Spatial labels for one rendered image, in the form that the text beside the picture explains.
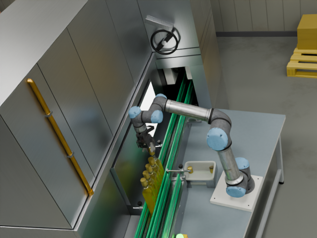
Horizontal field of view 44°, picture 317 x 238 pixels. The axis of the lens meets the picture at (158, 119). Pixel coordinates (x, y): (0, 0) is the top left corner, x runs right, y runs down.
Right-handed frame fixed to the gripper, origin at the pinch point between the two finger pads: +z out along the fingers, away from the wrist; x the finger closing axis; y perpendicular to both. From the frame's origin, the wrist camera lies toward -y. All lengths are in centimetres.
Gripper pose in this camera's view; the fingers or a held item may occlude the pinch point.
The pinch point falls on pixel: (151, 149)
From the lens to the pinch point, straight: 250.6
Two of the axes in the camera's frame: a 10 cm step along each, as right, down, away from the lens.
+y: -3.0, 6.6, -6.9
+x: 9.2, 0.1, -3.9
